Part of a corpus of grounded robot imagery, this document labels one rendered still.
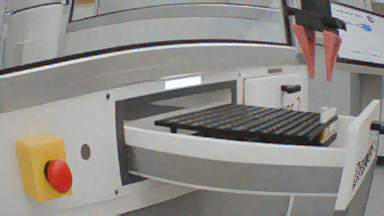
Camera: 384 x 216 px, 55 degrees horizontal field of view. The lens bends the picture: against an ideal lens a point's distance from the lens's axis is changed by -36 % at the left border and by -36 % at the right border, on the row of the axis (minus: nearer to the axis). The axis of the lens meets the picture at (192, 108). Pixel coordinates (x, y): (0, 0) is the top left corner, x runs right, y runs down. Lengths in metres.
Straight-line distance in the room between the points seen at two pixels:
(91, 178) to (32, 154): 0.17
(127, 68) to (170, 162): 0.13
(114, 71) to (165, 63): 0.11
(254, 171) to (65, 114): 0.23
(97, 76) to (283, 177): 0.25
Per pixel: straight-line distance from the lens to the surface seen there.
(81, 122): 0.60
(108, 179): 0.65
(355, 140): 0.50
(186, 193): 0.82
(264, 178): 0.57
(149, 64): 0.71
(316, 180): 0.54
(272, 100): 0.98
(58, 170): 0.48
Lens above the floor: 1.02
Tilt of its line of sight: 9 degrees down
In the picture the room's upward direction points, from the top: straight up
